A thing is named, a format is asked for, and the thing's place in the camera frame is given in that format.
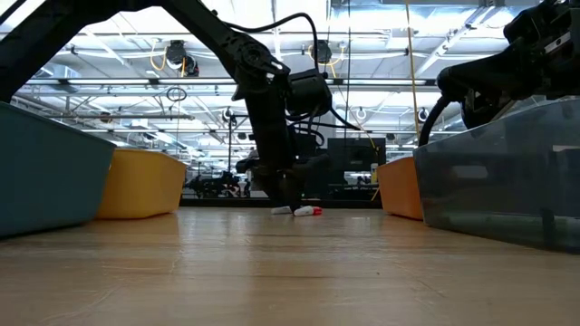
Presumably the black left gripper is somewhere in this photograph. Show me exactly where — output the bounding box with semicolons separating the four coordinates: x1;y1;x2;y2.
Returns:
235;85;334;214

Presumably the black ceiling cable reel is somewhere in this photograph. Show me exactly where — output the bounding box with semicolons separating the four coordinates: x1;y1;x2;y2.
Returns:
164;39;200;78
312;39;334;66

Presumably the yellow plastic bin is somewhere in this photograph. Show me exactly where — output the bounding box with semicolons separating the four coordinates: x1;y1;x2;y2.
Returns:
94;149;188;221

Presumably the long ceiling light bar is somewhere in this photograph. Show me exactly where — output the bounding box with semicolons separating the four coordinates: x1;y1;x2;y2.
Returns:
26;77;437;88

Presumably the teal plastic bin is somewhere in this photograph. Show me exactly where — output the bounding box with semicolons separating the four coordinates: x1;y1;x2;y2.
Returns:
0;100;117;240

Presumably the black cabinet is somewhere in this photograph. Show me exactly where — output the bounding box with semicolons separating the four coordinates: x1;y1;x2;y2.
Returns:
312;138;387;203

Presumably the black background rig frame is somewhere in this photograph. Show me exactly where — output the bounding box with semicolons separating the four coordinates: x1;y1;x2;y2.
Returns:
225;112;255;200

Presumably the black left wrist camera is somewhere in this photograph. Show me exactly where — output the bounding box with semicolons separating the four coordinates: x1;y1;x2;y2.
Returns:
285;67;334;119

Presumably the grey translucent plastic bin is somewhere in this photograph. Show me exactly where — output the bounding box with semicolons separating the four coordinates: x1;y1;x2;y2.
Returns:
412;97;580;254

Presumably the black desk lamp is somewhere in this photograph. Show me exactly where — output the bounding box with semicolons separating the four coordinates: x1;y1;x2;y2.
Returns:
418;65;529;147

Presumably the orange plastic bin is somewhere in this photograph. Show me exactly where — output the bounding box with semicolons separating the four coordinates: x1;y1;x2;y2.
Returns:
377;156;425;222

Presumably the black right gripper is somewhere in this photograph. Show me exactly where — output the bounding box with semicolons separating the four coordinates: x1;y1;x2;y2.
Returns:
452;0;580;103

